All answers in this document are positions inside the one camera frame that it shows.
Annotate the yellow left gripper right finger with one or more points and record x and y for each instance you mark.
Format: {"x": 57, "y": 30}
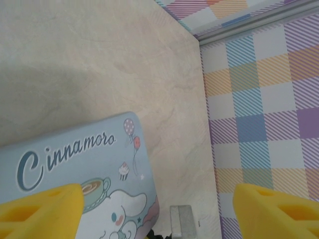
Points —
{"x": 279, "y": 216}

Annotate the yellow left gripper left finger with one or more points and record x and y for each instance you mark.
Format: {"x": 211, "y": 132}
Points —
{"x": 37, "y": 214}

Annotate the light blue cartoon tin box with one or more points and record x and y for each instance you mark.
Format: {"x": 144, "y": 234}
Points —
{"x": 62, "y": 154}

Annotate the aluminium frame post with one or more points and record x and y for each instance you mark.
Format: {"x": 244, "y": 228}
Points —
{"x": 249, "y": 26}

